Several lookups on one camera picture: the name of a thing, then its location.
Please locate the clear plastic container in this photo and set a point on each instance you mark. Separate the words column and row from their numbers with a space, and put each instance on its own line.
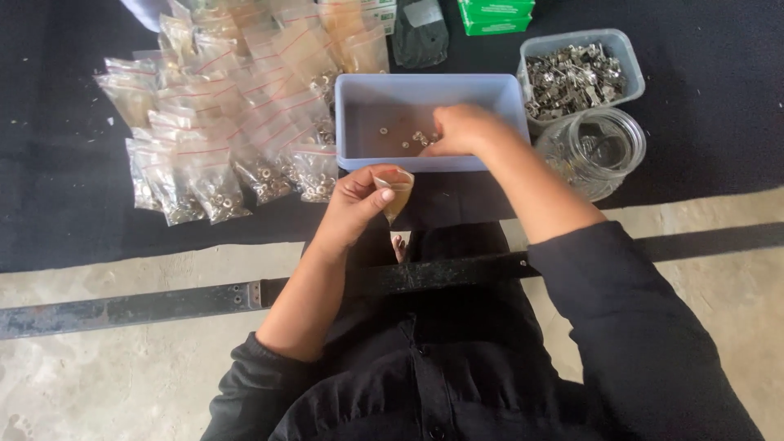
column 539, row 46

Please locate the light blue plastic tray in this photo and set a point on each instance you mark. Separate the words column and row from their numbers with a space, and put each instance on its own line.
column 367, row 98

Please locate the person's black shirt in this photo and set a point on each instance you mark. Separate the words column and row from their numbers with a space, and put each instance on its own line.
column 465, row 380

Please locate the person's left hand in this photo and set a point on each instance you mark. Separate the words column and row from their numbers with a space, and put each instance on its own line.
column 349, row 211

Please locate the white plastic bag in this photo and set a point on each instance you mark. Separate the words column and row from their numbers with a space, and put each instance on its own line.
column 144, row 12

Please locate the clear glass jar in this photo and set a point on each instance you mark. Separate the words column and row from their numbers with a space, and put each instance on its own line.
column 612, row 165

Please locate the green cardboard box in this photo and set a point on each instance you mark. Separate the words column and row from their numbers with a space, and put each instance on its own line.
column 496, row 6
column 496, row 26

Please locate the loose small metal nuts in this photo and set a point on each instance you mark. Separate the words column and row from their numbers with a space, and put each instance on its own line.
column 405, row 145

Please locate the black table mat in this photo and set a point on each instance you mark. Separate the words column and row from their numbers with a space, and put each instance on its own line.
column 61, row 202

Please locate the black metal bar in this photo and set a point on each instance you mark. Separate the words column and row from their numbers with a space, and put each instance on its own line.
column 122, row 309

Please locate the pile of filled zip bags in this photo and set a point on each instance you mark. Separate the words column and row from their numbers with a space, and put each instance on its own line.
column 245, row 104

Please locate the small clear zip bag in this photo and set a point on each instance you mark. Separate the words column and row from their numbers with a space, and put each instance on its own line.
column 398, row 193

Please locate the person's right hand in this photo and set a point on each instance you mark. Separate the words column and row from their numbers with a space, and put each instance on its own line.
column 475, row 132

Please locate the white and green carton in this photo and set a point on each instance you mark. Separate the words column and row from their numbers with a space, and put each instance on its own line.
column 384, row 15

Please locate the dark plastic packet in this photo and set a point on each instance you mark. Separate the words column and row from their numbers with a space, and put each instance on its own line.
column 419, row 43

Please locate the person's foot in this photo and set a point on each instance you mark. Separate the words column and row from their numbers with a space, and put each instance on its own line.
column 399, row 248

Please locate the heap of metal parts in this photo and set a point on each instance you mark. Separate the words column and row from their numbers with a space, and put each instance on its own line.
column 576, row 79

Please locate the person's right fingers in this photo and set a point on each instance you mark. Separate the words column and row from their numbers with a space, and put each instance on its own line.
column 444, row 132

